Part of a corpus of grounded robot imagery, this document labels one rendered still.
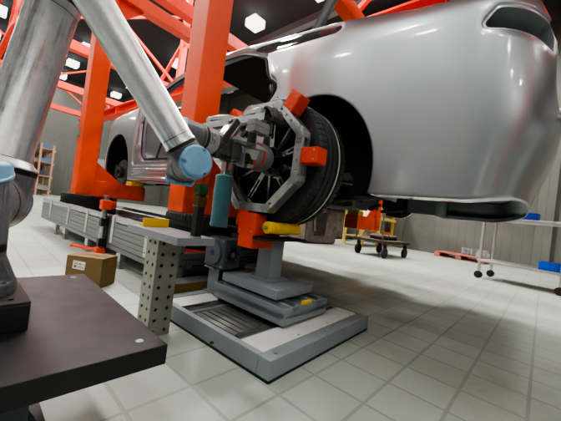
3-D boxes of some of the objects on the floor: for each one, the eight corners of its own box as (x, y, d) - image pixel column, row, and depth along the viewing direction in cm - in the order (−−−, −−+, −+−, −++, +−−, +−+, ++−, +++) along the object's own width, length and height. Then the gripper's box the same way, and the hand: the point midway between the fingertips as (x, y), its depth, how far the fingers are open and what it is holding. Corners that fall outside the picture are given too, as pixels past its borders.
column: (168, 333, 127) (180, 238, 128) (145, 339, 120) (159, 238, 120) (157, 325, 134) (169, 235, 134) (135, 330, 126) (148, 234, 127)
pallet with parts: (490, 263, 746) (492, 251, 746) (485, 265, 685) (487, 251, 685) (441, 255, 822) (442, 243, 822) (433, 256, 761) (435, 243, 761)
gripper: (195, 156, 110) (235, 167, 125) (229, 154, 98) (269, 167, 113) (199, 134, 110) (238, 147, 126) (233, 129, 98) (271, 145, 113)
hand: (254, 149), depth 119 cm, fingers open, 14 cm apart
